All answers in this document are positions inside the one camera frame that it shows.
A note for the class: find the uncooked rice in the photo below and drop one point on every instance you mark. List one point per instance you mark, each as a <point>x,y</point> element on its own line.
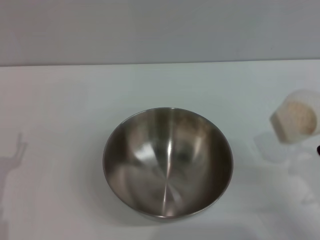
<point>301,117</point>

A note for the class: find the clear plastic measuring cup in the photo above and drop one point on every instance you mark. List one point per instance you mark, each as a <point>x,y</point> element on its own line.
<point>287,125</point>

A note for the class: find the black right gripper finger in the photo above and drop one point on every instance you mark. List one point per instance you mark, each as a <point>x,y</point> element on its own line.
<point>318,151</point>

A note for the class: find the stainless steel mixing bowl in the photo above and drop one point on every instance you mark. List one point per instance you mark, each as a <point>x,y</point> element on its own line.
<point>170,165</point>

